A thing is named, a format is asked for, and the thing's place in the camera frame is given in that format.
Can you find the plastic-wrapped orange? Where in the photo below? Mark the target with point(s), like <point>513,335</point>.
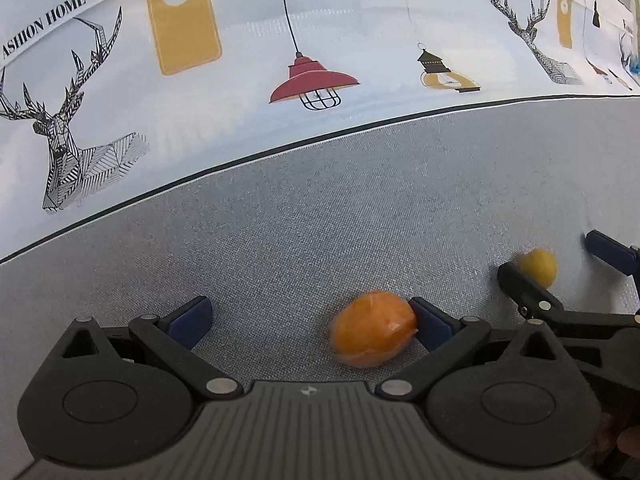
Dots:
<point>372,331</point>

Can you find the grey printed bedsheet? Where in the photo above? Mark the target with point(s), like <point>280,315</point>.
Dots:
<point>300,210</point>

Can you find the small yellow fruit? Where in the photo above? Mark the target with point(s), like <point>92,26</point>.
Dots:
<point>541,265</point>

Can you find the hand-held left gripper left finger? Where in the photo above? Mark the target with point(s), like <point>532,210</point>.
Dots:
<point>190,321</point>

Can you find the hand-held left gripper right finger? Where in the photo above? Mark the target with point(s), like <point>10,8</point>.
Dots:
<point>432,325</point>

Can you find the person's right hand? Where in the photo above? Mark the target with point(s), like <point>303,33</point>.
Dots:
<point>622,437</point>

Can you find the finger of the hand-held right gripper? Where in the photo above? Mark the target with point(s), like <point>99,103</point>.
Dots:
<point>612,252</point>
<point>525,290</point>

